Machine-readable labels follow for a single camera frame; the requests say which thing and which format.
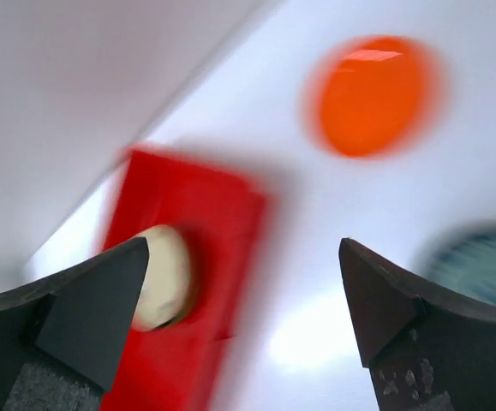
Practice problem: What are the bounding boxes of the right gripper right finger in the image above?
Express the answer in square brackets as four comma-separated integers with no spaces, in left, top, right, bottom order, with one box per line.
[338,238,496,410]

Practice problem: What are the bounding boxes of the red plastic bin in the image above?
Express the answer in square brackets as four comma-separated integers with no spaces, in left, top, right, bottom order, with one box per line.
[101,146,267,410]

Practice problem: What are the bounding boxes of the cream floral plate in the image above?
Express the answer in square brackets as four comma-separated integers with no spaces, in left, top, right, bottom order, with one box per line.
[132,225,192,332]

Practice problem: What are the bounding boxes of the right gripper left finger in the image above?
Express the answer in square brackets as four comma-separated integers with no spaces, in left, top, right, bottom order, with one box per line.
[0,237,149,410]

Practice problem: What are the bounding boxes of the orange plate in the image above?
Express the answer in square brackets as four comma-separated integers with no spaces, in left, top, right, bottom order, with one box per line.
[299,34,450,159]

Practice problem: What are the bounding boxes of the blue patterned plate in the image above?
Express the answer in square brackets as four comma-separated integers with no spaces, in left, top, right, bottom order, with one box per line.
[414,221,496,306]

